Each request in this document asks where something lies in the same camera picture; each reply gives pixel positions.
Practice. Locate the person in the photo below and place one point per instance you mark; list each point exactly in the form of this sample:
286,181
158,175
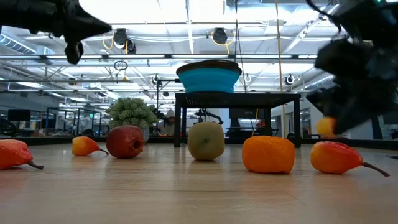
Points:
169,124

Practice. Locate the silver air duct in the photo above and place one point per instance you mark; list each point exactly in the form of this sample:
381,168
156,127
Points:
15,45

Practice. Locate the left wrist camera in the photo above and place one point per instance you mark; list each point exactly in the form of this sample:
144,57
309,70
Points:
74,53

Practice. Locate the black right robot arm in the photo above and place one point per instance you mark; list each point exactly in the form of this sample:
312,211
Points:
373,18

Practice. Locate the black perforated metal stand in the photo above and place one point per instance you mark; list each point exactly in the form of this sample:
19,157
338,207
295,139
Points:
233,100

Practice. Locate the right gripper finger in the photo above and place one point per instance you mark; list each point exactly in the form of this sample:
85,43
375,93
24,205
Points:
326,101
363,112

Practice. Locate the orange mandarin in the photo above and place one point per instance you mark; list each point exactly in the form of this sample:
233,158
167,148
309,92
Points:
267,154

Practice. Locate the brown-green kiwi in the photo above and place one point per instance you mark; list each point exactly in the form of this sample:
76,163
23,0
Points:
205,141

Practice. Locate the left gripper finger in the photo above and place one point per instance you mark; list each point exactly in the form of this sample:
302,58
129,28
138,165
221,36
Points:
87,25

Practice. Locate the black background robot arm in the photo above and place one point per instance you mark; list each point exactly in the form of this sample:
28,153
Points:
214,117

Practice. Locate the black monitor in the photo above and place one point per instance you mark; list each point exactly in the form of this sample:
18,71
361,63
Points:
18,115

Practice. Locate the dark red pomegranate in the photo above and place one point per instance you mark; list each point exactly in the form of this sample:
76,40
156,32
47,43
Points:
122,141

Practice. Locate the blue collapsible colander bowl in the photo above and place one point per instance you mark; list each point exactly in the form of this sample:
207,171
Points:
208,81

